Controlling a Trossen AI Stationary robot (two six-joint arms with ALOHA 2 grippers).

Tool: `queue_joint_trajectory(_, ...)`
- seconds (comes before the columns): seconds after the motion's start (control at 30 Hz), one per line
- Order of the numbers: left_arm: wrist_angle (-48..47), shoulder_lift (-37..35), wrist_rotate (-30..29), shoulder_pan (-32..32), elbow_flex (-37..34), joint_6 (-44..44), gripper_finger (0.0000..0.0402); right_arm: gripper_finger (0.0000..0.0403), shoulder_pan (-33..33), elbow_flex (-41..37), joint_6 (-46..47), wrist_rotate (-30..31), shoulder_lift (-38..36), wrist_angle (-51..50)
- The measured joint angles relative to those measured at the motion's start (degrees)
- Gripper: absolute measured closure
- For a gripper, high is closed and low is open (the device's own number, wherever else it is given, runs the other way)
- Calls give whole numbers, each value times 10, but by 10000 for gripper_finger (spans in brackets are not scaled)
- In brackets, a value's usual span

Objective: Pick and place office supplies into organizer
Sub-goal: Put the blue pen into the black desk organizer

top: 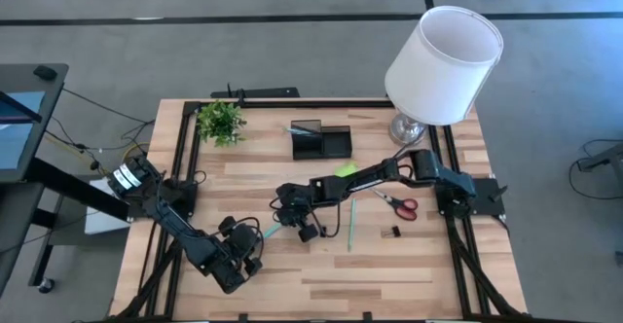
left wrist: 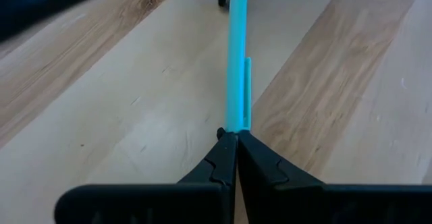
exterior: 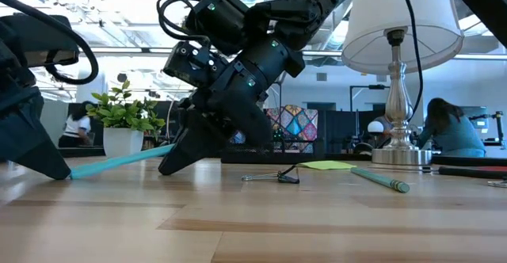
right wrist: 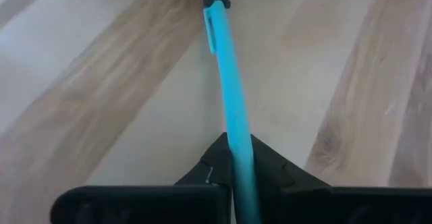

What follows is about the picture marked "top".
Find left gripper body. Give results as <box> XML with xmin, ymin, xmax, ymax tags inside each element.
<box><xmin>226</xmin><ymin>223</ymin><xmax>263</xmax><ymax>266</ymax></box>

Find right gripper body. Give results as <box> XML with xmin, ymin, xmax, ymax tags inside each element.
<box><xmin>275</xmin><ymin>182</ymin><xmax>313</xmax><ymax>223</ymax></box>

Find green sticky note pad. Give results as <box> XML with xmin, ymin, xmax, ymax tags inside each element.
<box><xmin>333</xmin><ymin>161</ymin><xmax>360</xmax><ymax>179</ymax></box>

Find black mesh desk organizer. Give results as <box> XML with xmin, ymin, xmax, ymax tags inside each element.
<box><xmin>290</xmin><ymin>118</ymin><xmax>352</xmax><ymax>162</ymax></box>

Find red handled scissors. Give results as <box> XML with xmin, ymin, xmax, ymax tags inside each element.
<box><xmin>372</xmin><ymin>188</ymin><xmax>420</xmax><ymax>223</ymax></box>

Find green plant in white pot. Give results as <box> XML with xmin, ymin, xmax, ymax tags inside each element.
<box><xmin>196</xmin><ymin>99</ymin><xmax>248</xmax><ymax>148</ymax></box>

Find white box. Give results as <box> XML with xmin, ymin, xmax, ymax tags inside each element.
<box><xmin>84</xmin><ymin>176</ymin><xmax>130</xmax><ymax>236</ymax></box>

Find white shade silver table lamp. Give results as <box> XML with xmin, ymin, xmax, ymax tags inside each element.
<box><xmin>383</xmin><ymin>4</ymin><xmax>505</xmax><ymax>148</ymax></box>

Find desk monitor screen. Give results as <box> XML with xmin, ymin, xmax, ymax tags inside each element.
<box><xmin>0</xmin><ymin>90</ymin><xmax>46</xmax><ymax>171</ymax></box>

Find black computer mouse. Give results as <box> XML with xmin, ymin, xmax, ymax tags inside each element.
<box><xmin>32</xmin><ymin>64</ymin><xmax>58</xmax><ymax>82</ymax></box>

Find black equipment stand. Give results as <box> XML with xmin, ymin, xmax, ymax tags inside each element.
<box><xmin>576</xmin><ymin>142</ymin><xmax>623</xmax><ymax>173</ymax></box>

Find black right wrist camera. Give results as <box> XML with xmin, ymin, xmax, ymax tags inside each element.
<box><xmin>297</xmin><ymin>222</ymin><xmax>321</xmax><ymax>244</ymax></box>

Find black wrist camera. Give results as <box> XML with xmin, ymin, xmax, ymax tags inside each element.
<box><xmin>297</xmin><ymin>222</ymin><xmax>321</xmax><ymax>244</ymax></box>
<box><xmin>217</xmin><ymin>215</ymin><xmax>238</xmax><ymax>237</ymax></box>

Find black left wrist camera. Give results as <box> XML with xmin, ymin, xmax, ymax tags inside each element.
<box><xmin>217</xmin><ymin>215</ymin><xmax>238</xmax><ymax>237</ymax></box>

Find black aluminium table frame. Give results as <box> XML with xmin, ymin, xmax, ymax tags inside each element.
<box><xmin>114</xmin><ymin>97</ymin><xmax>531</xmax><ymax>323</ymax></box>

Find black bracket bar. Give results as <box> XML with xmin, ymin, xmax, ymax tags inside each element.
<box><xmin>209</xmin><ymin>83</ymin><xmax>302</xmax><ymax>100</ymax></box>

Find thin black floor cable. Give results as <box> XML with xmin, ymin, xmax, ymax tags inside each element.
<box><xmin>46</xmin><ymin>87</ymin><xmax>157</xmax><ymax>154</ymax></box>

